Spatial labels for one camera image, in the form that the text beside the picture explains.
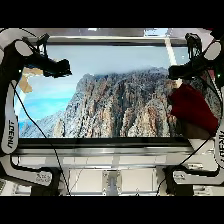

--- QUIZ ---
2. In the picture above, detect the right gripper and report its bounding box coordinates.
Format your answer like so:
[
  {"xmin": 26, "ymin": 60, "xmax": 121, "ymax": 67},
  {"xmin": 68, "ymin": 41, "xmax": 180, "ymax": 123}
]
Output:
[{"xmin": 167, "ymin": 63, "xmax": 195, "ymax": 81}]

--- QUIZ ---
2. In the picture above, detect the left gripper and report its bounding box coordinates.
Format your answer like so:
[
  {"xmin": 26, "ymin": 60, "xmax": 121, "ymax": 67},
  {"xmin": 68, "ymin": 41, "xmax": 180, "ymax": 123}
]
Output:
[{"xmin": 41, "ymin": 58, "xmax": 73, "ymax": 79}]

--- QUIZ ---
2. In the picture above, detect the beige garment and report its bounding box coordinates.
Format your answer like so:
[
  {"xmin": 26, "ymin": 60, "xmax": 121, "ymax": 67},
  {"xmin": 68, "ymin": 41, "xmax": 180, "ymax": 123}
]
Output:
[{"xmin": 18, "ymin": 66, "xmax": 44, "ymax": 95}]

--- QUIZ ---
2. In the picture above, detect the red garment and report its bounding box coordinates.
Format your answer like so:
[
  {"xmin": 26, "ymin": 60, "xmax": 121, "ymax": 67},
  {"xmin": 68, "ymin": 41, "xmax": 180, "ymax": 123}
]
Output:
[{"xmin": 167, "ymin": 82, "xmax": 220, "ymax": 137}]

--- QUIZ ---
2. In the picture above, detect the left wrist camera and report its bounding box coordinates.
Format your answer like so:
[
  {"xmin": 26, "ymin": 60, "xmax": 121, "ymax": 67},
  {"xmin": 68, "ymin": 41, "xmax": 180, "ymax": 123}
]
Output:
[{"xmin": 35, "ymin": 32, "xmax": 51, "ymax": 51}]

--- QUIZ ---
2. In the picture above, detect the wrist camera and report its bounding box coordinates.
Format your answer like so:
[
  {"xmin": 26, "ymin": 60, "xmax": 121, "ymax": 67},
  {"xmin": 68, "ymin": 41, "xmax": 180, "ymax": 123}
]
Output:
[
  {"xmin": 35, "ymin": 32, "xmax": 51, "ymax": 51},
  {"xmin": 184, "ymin": 32, "xmax": 203, "ymax": 56}
]

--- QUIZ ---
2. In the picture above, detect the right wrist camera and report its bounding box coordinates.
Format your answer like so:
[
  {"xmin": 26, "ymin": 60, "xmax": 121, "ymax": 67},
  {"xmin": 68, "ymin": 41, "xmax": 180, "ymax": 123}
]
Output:
[{"xmin": 184, "ymin": 32, "xmax": 203, "ymax": 56}]

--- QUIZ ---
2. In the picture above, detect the black cable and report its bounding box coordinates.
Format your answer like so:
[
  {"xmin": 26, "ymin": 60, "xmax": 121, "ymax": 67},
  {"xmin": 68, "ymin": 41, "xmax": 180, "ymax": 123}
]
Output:
[
  {"xmin": 155, "ymin": 131, "xmax": 217, "ymax": 196},
  {"xmin": 11, "ymin": 81, "xmax": 71, "ymax": 196}
]

